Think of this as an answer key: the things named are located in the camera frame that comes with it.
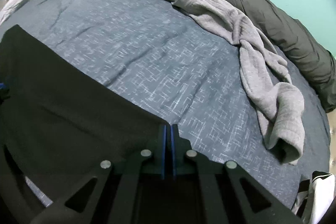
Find black fleece-lined pants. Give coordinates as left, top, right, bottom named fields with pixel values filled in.
left=0, top=24, right=169, bottom=224

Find white folded clothes stack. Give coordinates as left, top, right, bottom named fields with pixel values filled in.
left=291, top=171, right=335, bottom=223

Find grey knit garment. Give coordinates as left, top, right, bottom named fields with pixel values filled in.
left=167, top=0, right=305, bottom=165

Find dark grey rolled duvet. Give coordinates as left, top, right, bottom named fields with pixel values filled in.
left=226, top=0, right=335, bottom=113

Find blue patterned bed sheet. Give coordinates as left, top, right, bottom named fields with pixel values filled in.
left=1, top=0, right=330, bottom=207

